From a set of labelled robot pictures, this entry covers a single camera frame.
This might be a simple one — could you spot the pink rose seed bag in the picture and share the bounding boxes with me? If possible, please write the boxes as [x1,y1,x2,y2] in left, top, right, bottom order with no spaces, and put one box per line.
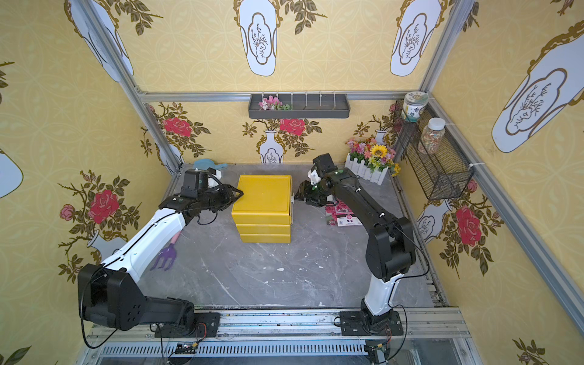
[335,214,362,228]
[325,202,356,226]

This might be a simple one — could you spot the yellow three-drawer cabinet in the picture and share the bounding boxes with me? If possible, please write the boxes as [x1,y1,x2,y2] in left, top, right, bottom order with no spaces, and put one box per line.
[232,175,293,244]

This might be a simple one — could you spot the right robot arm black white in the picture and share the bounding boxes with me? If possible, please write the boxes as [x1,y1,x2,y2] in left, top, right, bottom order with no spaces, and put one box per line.
[295,170,417,324]

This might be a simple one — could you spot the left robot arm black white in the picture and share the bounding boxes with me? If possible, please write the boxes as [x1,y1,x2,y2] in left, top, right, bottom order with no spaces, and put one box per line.
[78,182,243,334]

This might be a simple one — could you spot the light blue plastic scoop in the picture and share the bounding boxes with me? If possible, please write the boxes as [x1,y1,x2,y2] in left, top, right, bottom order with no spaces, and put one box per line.
[193,159,228,170]

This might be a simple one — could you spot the flower box white fence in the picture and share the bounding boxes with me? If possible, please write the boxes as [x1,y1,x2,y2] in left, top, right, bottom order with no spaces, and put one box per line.
[345,138,401,186]

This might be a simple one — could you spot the purple pink garden rake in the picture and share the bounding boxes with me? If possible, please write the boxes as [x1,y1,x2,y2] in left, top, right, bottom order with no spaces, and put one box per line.
[150,232,181,272]

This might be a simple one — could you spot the pink artificial flowers in tray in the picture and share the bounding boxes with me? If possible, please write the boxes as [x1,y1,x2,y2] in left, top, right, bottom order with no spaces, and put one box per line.
[258,96,291,111]

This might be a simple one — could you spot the clear jar white lid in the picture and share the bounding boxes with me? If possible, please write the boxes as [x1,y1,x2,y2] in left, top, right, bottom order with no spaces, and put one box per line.
[418,117,446,155]

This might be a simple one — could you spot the glass jar patterned lid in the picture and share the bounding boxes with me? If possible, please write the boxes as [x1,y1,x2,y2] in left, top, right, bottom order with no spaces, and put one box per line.
[401,91,429,123]

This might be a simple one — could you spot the small circuit board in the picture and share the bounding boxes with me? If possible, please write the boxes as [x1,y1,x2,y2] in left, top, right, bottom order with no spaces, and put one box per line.
[174,342,199,355]

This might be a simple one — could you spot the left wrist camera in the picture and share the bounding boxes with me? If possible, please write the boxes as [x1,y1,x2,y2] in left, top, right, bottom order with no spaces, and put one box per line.
[180,168,222,199]

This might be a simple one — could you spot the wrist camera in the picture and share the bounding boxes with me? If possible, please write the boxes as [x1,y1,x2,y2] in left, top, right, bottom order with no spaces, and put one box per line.
[180,168,222,199]
[307,154,338,186]

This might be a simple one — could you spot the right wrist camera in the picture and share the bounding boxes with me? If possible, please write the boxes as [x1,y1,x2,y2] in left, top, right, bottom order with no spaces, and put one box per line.
[307,154,338,186]

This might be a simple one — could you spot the grey wall tray shelf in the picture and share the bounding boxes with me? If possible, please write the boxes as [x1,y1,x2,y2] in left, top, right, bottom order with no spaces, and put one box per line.
[248,92,351,120]

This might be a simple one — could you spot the black wire mesh basket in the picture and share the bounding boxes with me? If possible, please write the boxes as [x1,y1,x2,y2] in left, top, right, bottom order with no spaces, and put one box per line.
[393,100,474,201]

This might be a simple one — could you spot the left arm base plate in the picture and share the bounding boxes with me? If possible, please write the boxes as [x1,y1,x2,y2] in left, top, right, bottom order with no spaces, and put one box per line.
[151,312,221,339]

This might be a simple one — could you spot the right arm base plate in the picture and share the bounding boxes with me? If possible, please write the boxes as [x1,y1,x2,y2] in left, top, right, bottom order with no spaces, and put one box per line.
[339,310,405,337]

